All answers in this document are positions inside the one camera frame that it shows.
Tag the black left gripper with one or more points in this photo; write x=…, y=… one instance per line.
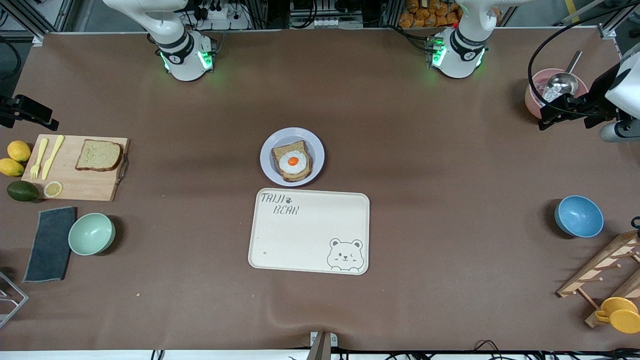
x=596, y=92

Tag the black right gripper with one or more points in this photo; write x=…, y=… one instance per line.
x=21, y=111

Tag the plain bread slice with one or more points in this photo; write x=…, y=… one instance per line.
x=100, y=155

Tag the lavender round plate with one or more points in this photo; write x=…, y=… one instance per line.
x=316, y=150

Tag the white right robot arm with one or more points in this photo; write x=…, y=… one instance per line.
x=185, y=65

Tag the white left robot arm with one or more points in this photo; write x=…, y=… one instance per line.
x=460, y=60

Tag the pink bowl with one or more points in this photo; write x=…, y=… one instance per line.
x=535, y=102

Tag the metal scoop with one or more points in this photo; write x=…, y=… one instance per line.
x=562, y=82

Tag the yellow plastic fork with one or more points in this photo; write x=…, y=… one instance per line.
x=40, y=155

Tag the yellow plastic knife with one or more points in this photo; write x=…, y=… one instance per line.
x=52, y=155

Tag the yellow lemon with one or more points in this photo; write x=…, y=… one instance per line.
x=11, y=167
x=19, y=151

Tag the lemon slice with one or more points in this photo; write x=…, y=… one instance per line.
x=53, y=189

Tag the wooden cutting board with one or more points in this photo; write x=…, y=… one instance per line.
x=80, y=182

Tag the green avocado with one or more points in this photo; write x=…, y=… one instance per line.
x=22, y=191

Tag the blue bowl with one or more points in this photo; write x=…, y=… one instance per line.
x=580, y=216

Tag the mint green bowl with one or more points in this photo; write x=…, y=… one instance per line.
x=91, y=234

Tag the dark grey cloth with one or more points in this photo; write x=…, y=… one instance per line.
x=50, y=245

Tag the small black object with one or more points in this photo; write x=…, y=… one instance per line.
x=636, y=223

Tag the wooden drying rack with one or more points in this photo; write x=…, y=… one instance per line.
x=600, y=265

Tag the orange bread roll pile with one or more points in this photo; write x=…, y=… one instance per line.
x=425, y=15

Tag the white power strip with plugs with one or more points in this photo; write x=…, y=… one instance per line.
x=225, y=22

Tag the yellow cup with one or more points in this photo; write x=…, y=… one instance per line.
x=622, y=320

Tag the bread slice under egg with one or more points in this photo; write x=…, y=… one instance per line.
x=285, y=149

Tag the fried egg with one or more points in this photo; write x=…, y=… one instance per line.
x=300, y=167

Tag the cream bear print tray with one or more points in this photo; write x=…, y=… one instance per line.
x=300, y=240

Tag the aluminium frame post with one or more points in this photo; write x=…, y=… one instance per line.
x=37, y=39
x=607, y=32

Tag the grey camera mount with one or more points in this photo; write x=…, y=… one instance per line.
x=320, y=350

